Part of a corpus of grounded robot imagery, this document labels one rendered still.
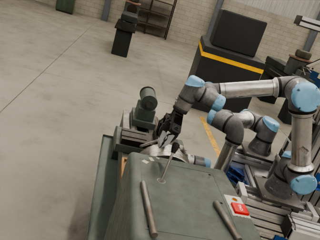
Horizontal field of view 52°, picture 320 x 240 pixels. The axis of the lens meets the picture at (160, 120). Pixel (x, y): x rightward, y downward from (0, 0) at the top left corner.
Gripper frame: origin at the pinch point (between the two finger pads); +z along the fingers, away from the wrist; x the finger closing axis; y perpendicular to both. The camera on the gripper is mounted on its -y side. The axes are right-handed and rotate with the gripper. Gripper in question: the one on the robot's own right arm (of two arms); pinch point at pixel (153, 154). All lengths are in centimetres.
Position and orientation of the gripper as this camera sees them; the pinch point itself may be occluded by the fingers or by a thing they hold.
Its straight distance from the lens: 192.1
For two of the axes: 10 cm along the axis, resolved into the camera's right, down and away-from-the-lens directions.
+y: -0.7, -3.9, 9.2
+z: -9.6, -2.3, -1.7
